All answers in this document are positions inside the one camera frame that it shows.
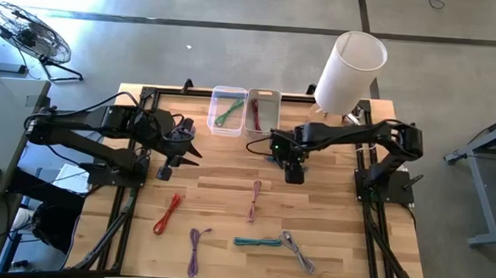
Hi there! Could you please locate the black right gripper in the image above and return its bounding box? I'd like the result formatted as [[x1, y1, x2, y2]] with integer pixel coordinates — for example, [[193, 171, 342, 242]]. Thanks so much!
[[268, 129, 312, 186]]

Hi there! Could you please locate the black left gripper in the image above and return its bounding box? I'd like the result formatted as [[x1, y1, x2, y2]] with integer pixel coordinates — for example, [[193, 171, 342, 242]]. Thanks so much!
[[155, 116, 206, 184]]

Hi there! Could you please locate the green braided usb cable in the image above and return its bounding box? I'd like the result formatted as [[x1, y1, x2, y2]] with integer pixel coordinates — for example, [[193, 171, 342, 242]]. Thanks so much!
[[213, 95, 246, 129]]

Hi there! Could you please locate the pink braided usb cable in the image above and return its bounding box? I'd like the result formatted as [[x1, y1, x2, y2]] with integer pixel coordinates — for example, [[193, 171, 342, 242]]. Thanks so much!
[[245, 179, 263, 224]]

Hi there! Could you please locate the purple braided usb cable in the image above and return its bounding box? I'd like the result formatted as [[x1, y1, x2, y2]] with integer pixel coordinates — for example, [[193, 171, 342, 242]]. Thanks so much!
[[186, 226, 213, 278]]

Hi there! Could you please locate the teal navy braided usb cable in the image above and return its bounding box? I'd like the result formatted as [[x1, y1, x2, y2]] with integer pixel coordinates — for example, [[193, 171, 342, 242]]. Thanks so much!
[[232, 235, 284, 249]]

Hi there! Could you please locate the grey braided usb cable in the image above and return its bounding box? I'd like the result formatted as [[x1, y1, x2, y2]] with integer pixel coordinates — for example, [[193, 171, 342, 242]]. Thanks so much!
[[277, 230, 318, 275]]

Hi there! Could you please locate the clear plastic bin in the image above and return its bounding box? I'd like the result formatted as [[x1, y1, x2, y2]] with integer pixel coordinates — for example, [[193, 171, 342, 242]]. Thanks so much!
[[206, 84, 249, 139]]

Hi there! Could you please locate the beige plastic bin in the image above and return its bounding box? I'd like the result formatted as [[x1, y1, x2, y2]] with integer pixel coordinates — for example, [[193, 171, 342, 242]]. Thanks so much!
[[242, 87, 283, 140]]

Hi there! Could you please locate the white shade table lamp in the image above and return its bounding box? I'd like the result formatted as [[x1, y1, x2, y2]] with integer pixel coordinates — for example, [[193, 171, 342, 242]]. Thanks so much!
[[307, 28, 390, 133]]

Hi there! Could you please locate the white paper sheet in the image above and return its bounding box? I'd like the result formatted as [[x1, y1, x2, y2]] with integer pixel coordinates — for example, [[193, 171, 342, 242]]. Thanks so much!
[[52, 162, 91, 195]]

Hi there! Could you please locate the black office chair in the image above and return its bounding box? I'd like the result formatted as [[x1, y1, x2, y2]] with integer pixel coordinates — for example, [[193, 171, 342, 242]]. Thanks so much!
[[6, 168, 88, 257]]

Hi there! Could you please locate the grey desk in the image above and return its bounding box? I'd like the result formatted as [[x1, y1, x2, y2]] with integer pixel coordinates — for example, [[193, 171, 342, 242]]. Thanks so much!
[[0, 77, 52, 201]]

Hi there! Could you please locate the black floor fan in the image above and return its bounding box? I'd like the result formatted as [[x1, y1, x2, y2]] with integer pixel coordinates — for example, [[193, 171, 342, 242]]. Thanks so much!
[[0, 0, 88, 83]]

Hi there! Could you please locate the white lamp cord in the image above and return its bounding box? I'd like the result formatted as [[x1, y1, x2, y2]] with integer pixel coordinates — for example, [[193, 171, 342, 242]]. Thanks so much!
[[341, 111, 380, 156]]

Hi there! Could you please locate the black aluminium table frame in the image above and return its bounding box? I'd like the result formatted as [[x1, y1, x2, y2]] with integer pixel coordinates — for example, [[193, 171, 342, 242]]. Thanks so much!
[[65, 72, 437, 278]]

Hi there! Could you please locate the grey metal desk frame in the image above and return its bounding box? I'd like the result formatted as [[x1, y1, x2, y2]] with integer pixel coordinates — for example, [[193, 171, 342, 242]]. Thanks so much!
[[437, 105, 496, 250]]

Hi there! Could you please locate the black floor cable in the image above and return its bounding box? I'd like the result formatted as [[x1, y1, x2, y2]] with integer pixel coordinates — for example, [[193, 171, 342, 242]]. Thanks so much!
[[416, 0, 447, 10]]

